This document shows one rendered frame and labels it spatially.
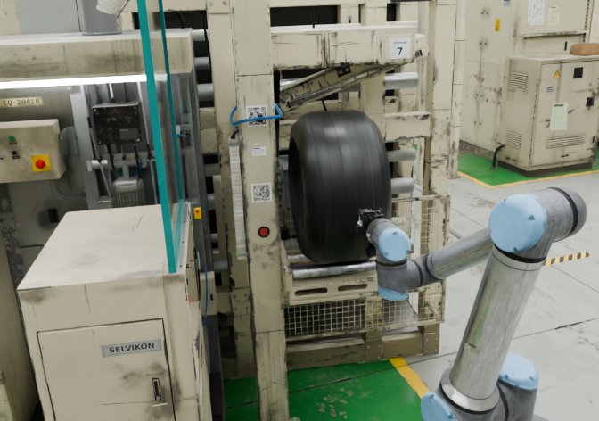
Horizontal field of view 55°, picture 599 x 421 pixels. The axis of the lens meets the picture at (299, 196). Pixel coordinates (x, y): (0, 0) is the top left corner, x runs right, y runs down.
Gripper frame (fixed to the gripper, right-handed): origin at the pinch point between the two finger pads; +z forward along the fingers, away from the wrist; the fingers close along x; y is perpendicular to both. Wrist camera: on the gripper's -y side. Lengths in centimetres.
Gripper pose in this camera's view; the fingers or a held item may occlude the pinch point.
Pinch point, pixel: (363, 222)
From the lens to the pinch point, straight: 202.4
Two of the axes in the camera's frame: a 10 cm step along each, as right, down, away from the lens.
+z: -1.5, -2.0, 9.7
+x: -9.9, 0.8, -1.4
